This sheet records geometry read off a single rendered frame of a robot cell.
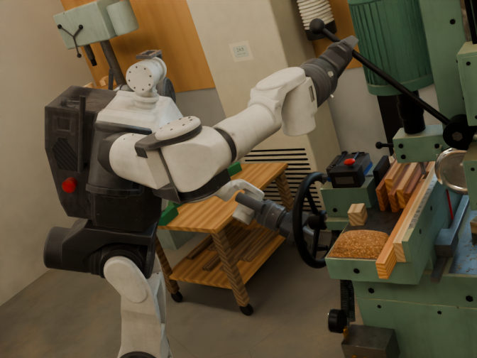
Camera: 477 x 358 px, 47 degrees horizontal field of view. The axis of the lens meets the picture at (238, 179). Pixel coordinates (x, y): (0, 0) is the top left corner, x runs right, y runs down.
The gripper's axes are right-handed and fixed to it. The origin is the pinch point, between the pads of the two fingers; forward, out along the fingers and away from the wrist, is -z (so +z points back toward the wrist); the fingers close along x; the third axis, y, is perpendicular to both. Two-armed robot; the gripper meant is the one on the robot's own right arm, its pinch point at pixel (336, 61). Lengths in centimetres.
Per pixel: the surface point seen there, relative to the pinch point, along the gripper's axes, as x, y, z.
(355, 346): 52, 47, 16
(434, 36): -14.4, 13.2, -7.1
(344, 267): 31.3, 30.6, 17.2
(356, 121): 104, 8, -157
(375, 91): 3.7, 10.5, -6.8
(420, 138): 8.3, 25.9, -10.6
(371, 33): -7.2, 2.1, -6.1
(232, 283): 152, 12, -53
